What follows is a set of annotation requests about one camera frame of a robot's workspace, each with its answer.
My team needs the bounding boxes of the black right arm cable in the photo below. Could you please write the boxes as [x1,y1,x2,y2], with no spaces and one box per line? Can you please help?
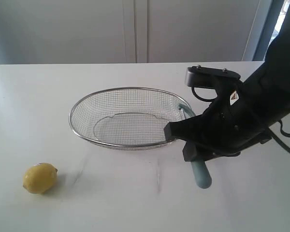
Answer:
[265,119,290,160]

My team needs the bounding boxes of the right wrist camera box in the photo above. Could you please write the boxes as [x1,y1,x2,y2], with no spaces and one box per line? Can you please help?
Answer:
[185,65,241,89]

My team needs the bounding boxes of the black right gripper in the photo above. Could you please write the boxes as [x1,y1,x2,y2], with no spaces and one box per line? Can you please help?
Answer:
[164,81,272,162]

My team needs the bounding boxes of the yellow lemon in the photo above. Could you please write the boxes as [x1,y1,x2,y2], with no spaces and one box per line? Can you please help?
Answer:
[23,163,58,194]

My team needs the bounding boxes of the white cabinet doors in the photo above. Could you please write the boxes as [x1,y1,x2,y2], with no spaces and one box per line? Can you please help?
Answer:
[0,0,271,64]

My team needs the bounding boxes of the window with dark frame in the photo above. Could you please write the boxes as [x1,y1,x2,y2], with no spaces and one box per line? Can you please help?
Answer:
[252,0,290,61]

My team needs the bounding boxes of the light blue vegetable peeler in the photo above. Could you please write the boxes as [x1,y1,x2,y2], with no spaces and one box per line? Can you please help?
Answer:
[177,103,212,189]

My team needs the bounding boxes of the oval steel wire mesh basket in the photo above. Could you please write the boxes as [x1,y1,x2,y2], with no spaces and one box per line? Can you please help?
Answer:
[69,87,195,150]

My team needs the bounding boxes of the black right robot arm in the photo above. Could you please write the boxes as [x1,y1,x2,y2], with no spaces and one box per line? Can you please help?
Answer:
[164,29,290,161]

